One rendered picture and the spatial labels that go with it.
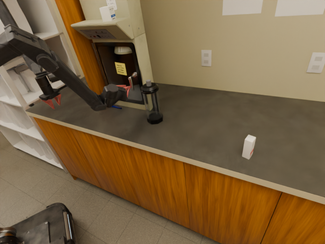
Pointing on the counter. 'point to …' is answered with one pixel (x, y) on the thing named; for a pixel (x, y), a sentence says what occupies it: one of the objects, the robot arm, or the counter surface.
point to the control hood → (125, 25)
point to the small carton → (108, 13)
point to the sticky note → (121, 68)
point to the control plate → (98, 34)
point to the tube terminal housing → (140, 36)
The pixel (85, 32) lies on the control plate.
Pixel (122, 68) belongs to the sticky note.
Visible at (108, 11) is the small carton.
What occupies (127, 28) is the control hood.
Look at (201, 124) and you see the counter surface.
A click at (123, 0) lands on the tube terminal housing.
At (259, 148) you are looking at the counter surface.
